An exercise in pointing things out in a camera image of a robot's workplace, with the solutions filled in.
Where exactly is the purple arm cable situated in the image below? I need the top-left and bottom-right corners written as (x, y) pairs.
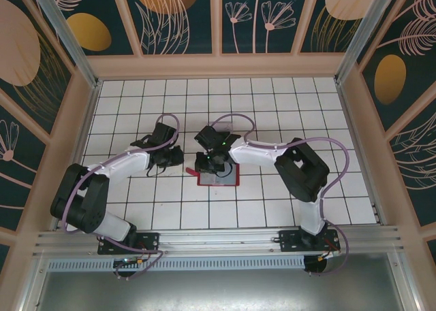
top-left (211, 113), bottom-right (350, 277)
top-left (60, 113), bottom-right (181, 280)

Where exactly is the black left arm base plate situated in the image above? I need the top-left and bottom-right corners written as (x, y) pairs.
top-left (97, 231), bottom-right (161, 257)

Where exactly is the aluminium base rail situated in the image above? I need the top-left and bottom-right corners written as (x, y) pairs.
top-left (32, 225), bottom-right (406, 259)

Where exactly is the grey metal sheet panel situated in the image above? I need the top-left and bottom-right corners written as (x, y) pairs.
top-left (20, 252), bottom-right (420, 311)

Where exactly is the aluminium side rail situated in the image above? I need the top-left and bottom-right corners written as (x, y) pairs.
top-left (335, 79), bottom-right (389, 229)
top-left (50, 82), bottom-right (102, 232)

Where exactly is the grey slotted cable duct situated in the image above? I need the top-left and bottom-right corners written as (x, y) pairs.
top-left (47, 257), bottom-right (307, 272)

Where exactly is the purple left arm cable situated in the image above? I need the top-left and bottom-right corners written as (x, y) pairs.
top-left (60, 113), bottom-right (181, 280)

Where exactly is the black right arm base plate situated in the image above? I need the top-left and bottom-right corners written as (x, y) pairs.
top-left (278, 229), bottom-right (341, 254)

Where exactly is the red leather card holder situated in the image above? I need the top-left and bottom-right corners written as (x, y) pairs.
top-left (186, 163), bottom-right (240, 188)

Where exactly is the small circuit board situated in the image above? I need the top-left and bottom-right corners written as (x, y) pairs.
top-left (113, 256), bottom-right (146, 269)

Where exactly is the thin black cable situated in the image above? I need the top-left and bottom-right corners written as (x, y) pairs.
top-left (145, 163), bottom-right (168, 178)

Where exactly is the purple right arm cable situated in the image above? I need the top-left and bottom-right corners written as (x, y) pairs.
top-left (211, 113), bottom-right (350, 277)

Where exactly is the aluminium corner post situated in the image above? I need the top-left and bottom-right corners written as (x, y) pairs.
top-left (27, 0), bottom-right (100, 88)
top-left (334, 0), bottom-right (392, 84)

